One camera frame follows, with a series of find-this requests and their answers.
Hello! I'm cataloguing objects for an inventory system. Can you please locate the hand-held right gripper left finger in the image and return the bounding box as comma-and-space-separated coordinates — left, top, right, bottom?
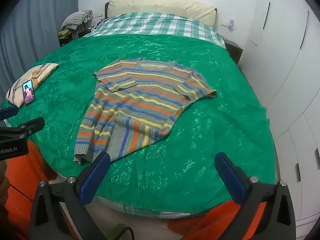
29, 152, 111, 240

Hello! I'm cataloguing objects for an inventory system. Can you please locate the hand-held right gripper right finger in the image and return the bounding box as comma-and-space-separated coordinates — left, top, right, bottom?
214, 152, 297, 240

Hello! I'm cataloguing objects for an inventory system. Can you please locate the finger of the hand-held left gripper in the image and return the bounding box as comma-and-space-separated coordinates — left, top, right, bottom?
0, 117, 46, 137
0, 106, 19, 121

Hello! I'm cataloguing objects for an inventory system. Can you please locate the striped knit sweater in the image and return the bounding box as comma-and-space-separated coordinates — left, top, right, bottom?
73, 57, 218, 165

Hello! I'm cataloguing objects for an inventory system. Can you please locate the person's left hand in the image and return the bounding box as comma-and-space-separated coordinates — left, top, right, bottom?
0, 160, 11, 208

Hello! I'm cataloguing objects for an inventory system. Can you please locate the smartphone with lit screen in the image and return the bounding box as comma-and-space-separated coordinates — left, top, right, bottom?
22, 79, 36, 106

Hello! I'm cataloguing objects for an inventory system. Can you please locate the printed cream pillow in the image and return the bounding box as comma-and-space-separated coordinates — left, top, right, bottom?
5, 63, 59, 109

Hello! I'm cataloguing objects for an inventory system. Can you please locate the grey curtain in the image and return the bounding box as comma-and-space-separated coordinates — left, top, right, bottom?
0, 0, 81, 103

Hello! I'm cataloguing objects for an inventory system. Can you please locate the green bed blanket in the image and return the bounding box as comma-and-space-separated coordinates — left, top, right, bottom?
2, 34, 277, 212

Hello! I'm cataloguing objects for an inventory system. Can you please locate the checked cloth pile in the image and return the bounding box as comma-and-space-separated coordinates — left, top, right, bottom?
60, 10, 93, 31

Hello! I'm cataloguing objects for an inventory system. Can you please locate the white wardrobe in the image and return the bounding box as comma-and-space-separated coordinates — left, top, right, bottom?
247, 0, 320, 230

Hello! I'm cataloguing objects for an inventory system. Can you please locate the dark bedside table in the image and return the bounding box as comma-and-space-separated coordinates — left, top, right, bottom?
223, 39, 244, 67

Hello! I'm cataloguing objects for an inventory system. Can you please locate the green checked bedsheet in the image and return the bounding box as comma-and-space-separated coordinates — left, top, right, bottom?
84, 12, 227, 217

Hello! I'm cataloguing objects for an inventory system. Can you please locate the cream padded headboard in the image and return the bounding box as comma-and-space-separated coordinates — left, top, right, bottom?
104, 0, 217, 27

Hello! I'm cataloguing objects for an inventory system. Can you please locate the thin red cable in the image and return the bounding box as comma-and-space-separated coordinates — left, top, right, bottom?
9, 184, 34, 202

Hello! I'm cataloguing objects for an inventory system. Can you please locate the black cable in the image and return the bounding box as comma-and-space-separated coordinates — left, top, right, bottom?
117, 226, 136, 240

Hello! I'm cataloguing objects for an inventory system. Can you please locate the white wall fixture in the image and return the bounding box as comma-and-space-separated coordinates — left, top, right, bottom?
221, 18, 237, 32

